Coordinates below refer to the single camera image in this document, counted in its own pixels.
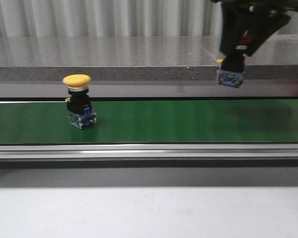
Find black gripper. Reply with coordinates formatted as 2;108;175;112
211;0;298;57

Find red mushroom push button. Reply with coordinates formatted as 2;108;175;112
218;34;253;88

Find yellow mushroom push button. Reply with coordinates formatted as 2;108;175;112
63;74;97;129

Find green conveyor belt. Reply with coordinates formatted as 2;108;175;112
0;99;298;144

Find grey stone countertop slab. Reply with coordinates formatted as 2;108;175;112
0;37;217;83

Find white pleated curtain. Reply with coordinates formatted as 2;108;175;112
0;0;298;38

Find white base panel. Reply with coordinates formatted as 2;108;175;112
0;80;298;98

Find aluminium conveyor side rail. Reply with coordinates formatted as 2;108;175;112
0;143;298;162

